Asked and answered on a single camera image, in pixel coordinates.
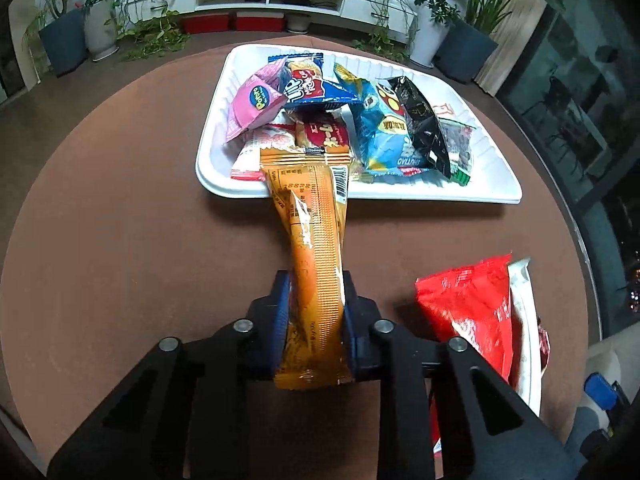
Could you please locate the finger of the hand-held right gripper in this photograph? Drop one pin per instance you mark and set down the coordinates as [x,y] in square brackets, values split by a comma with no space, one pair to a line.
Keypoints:
[605,390]

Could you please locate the orange snack packet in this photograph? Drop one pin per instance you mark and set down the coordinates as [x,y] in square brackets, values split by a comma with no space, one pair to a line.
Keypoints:
[315,260]

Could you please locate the white plant pot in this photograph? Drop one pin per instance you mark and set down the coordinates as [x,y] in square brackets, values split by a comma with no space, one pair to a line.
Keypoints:
[100,30]
[425,42]

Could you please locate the dark grey plant pot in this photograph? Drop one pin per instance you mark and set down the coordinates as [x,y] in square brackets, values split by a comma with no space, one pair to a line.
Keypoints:
[62,42]
[465,52]

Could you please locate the light blue snack packet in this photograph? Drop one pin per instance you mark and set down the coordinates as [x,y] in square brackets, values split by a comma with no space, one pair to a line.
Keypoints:
[385,130]

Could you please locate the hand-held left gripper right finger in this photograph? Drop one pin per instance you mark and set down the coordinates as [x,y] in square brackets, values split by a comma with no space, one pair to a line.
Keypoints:
[351,330]

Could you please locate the red storage box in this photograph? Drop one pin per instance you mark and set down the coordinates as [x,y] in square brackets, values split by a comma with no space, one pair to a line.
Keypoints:
[205,24]
[260,21]

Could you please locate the gold snack packet red oval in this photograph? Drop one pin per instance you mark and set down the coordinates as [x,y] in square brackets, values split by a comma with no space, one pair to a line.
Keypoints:
[325,132]

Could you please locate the white and pink snack packet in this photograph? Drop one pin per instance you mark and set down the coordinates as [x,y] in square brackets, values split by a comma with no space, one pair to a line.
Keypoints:
[250,160]

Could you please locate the black snack packet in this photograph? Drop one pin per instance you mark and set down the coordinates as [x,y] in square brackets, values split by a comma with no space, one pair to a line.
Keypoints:
[425,125]

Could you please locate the green snack packet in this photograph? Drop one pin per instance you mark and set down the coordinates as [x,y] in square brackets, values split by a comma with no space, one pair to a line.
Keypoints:
[457,145]

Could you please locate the glass sliding door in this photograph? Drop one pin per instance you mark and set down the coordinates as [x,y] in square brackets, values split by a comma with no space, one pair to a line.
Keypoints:
[585,85]

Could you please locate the beige curtain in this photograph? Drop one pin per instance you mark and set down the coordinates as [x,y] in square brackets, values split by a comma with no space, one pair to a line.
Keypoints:
[520,35]

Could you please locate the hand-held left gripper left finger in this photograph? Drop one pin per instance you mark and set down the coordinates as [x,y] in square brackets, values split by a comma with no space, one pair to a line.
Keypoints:
[280,320]

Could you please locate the white foam tray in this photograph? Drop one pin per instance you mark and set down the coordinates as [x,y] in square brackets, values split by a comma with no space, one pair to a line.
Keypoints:
[490,180]

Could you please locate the long blue snack packet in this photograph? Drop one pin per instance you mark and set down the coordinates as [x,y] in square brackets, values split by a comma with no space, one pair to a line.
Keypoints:
[305,87]

